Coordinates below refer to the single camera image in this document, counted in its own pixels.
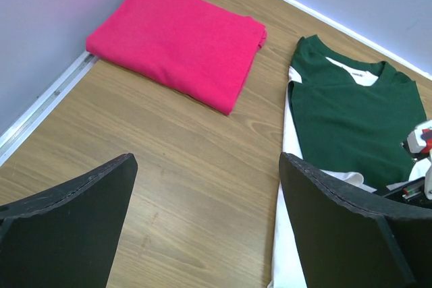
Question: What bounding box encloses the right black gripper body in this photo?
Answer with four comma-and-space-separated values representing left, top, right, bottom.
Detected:
374, 177, 431, 209

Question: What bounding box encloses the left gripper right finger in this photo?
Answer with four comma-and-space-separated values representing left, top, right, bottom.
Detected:
279, 153, 431, 287

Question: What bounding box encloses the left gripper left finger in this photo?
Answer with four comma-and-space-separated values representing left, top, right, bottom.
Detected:
1, 153, 138, 287

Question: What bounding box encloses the white green-sleeved t-shirt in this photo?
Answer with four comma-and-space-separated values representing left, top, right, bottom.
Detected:
270, 36, 431, 287

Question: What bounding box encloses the folded pink t-shirt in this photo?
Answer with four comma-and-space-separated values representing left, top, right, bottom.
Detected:
86, 0, 267, 115

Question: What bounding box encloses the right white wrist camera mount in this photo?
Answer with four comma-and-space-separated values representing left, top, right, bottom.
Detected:
400, 121, 432, 201

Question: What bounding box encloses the aluminium table frame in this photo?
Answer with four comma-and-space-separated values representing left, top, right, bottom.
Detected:
0, 0, 185, 167

